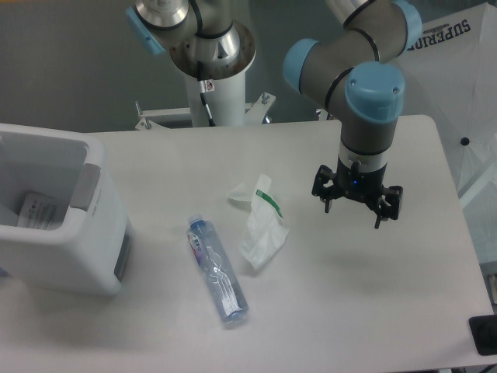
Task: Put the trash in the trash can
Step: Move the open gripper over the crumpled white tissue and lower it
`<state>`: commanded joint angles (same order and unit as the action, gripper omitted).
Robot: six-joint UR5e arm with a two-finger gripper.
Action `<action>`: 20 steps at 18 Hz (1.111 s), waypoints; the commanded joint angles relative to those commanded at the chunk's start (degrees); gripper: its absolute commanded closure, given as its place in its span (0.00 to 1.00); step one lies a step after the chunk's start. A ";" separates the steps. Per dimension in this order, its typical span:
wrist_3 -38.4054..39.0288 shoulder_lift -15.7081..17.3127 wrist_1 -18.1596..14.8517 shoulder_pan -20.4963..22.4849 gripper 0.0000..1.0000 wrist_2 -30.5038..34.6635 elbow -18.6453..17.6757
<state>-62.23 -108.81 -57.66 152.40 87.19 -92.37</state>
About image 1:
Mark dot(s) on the clear plastic water bottle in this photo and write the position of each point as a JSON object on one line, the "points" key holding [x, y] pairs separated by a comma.
{"points": [[216, 269]]}

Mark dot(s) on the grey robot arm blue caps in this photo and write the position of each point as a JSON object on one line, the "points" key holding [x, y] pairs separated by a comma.
{"points": [[352, 79]]}

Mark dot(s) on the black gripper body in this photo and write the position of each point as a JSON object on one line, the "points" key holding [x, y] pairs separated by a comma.
{"points": [[353, 184]]}

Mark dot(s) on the white plastic trash can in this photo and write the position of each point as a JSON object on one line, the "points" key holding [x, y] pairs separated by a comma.
{"points": [[63, 223]]}

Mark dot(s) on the white paper label in bin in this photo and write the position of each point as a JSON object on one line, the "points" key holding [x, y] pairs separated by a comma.
{"points": [[39, 212]]}

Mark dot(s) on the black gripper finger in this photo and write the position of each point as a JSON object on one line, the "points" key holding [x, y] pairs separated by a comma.
{"points": [[323, 186], [388, 204]]}

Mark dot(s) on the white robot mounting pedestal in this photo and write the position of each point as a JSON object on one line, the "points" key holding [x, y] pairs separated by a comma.
{"points": [[220, 102]]}

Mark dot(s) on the white umbrella with text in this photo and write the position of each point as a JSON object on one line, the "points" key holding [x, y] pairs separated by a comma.
{"points": [[450, 74]]}

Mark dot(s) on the crumpled white plastic wrapper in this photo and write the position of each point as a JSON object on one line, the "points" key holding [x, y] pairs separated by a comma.
{"points": [[265, 230]]}

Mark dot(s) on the black device at table edge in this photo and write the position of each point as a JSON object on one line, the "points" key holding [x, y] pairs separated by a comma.
{"points": [[483, 330]]}

